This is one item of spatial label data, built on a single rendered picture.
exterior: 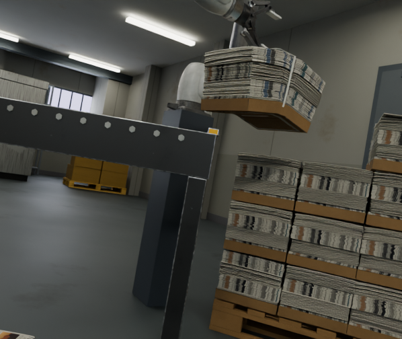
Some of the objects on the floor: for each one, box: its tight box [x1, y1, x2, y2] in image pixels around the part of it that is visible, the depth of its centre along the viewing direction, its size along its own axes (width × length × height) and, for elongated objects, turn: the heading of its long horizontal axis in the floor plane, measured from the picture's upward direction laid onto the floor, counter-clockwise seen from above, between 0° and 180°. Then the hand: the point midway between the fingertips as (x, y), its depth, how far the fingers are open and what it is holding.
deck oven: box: [0, 64, 49, 182], centre depth 811 cm, size 154×119×198 cm
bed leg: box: [160, 176, 207, 339], centre depth 107 cm, size 6×6×68 cm
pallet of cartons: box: [63, 155, 129, 195], centre depth 886 cm, size 93×128×76 cm
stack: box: [209, 153, 402, 339], centre depth 183 cm, size 39×117×83 cm
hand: (273, 33), depth 161 cm, fingers open, 14 cm apart
